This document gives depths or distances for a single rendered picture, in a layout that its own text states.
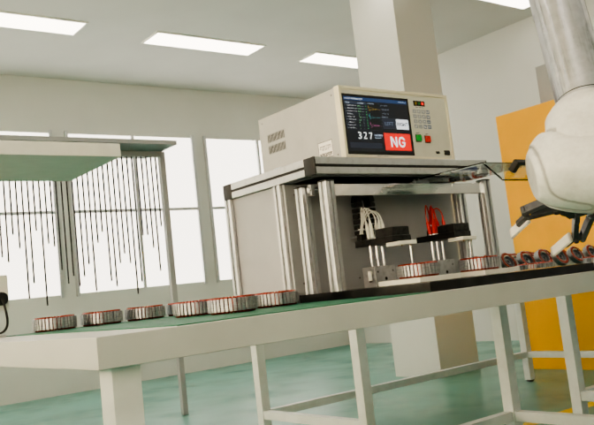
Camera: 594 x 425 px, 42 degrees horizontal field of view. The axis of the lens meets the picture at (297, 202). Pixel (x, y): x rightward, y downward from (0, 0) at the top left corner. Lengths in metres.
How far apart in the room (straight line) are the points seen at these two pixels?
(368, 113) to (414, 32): 4.37
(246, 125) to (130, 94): 1.57
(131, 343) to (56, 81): 7.54
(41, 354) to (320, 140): 1.04
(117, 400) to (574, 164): 0.84
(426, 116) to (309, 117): 0.36
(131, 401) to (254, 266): 1.00
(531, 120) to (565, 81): 4.54
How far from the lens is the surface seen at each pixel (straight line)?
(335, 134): 2.10
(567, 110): 1.44
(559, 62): 1.53
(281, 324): 1.38
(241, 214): 2.24
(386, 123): 2.19
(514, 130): 6.13
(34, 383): 8.21
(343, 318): 1.47
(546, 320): 6.04
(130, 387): 1.28
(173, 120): 9.17
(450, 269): 2.27
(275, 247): 2.11
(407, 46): 6.39
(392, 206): 2.32
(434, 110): 2.35
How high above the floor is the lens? 0.79
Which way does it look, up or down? 6 degrees up
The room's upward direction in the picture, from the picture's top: 6 degrees counter-clockwise
